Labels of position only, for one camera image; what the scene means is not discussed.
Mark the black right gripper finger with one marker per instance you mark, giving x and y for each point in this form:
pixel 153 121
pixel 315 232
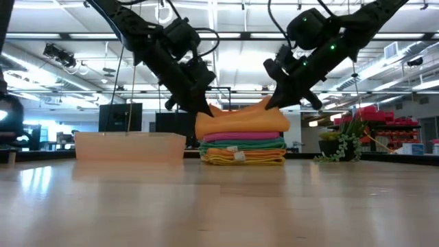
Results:
pixel 278 94
pixel 288 99

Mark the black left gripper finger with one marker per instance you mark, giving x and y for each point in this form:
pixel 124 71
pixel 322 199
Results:
pixel 204 101
pixel 197 106

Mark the orange microfiber towel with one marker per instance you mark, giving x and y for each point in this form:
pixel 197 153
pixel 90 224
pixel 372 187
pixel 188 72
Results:
pixel 240 123
pixel 257 152

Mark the pink microfiber towel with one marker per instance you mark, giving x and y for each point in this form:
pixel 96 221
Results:
pixel 240 136

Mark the light green microfiber towel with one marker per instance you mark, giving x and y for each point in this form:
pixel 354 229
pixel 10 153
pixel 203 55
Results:
pixel 247 144

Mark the yellow microfiber towel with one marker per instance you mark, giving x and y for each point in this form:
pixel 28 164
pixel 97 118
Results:
pixel 247 161

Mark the orange translucent plastic tray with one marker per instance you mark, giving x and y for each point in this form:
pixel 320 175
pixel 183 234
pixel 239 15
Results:
pixel 130 147

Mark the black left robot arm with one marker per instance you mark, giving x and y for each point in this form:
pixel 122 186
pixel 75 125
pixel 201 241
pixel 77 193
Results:
pixel 137 27

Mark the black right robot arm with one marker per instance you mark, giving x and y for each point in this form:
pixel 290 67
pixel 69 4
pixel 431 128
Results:
pixel 370 20

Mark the black background robot arm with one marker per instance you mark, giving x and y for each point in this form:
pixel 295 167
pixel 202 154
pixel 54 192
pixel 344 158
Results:
pixel 34 137

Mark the small black monitor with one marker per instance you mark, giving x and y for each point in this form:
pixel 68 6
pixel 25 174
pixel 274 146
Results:
pixel 171 123

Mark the large black monitor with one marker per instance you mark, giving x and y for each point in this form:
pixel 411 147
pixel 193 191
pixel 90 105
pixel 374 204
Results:
pixel 120 118

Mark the small potted succulent plant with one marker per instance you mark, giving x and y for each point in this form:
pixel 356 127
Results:
pixel 343 140

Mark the white air vent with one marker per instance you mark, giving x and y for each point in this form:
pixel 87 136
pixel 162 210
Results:
pixel 391 50

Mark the black ceiling speaker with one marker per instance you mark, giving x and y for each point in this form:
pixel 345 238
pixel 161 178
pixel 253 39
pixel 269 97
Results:
pixel 415 61

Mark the small blue box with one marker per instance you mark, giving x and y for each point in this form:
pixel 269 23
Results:
pixel 416 149

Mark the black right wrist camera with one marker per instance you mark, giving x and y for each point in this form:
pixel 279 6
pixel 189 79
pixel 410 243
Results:
pixel 272 70

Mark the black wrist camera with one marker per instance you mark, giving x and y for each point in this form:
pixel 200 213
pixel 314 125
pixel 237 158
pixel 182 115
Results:
pixel 200 75
pixel 272 70

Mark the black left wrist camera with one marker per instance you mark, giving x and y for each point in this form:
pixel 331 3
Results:
pixel 200 75

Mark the black ceiling camera cluster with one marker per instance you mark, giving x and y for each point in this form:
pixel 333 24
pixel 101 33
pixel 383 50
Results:
pixel 58 55

